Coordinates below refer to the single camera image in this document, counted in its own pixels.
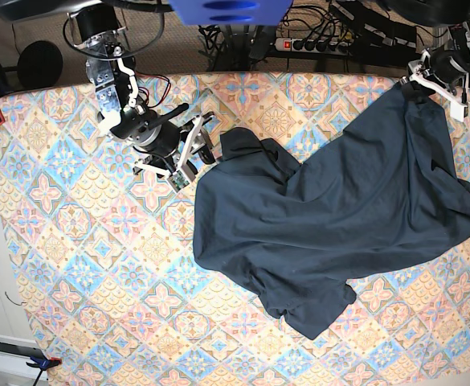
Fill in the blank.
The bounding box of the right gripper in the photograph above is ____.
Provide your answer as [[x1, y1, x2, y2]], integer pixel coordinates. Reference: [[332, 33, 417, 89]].
[[109, 103, 216, 179]]

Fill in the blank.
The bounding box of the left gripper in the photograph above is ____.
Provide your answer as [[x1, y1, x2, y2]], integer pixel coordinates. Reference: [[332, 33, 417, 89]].
[[403, 47, 470, 105]]

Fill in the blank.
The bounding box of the dark blue t-shirt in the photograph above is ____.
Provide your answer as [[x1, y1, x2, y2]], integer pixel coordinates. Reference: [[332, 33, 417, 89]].
[[193, 85, 470, 339]]

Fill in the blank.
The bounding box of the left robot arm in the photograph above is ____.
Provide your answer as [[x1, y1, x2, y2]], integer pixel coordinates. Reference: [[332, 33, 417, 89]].
[[380, 1, 470, 109]]

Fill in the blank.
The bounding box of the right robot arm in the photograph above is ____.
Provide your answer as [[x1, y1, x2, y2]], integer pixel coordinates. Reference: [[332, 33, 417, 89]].
[[0, 1, 216, 188]]

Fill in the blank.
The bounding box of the white power strip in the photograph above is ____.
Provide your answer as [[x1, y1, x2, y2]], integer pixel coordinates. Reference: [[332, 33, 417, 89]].
[[274, 38, 349, 55]]

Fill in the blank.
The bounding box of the black round stool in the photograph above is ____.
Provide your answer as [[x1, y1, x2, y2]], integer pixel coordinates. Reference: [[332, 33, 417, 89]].
[[17, 40, 63, 90]]

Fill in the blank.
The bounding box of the blue red clamp lower left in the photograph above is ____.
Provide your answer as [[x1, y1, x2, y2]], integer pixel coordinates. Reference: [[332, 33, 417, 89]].
[[0, 352, 63, 386]]

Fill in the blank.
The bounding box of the white floor outlet box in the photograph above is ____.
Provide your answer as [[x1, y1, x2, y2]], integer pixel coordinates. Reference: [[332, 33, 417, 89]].
[[0, 335, 43, 380]]

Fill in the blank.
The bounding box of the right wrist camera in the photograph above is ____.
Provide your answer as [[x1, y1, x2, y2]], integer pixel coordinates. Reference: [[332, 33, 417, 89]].
[[172, 172, 190, 191]]

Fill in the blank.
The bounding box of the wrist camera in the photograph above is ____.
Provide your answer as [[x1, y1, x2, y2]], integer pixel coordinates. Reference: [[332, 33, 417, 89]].
[[449, 101, 470, 122], [172, 172, 190, 191]]

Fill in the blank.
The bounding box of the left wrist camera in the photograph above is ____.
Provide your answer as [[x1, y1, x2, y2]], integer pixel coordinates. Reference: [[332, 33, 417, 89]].
[[449, 101, 470, 122]]

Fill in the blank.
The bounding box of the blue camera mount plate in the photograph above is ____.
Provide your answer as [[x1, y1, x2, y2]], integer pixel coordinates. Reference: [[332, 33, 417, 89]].
[[169, 0, 292, 26]]

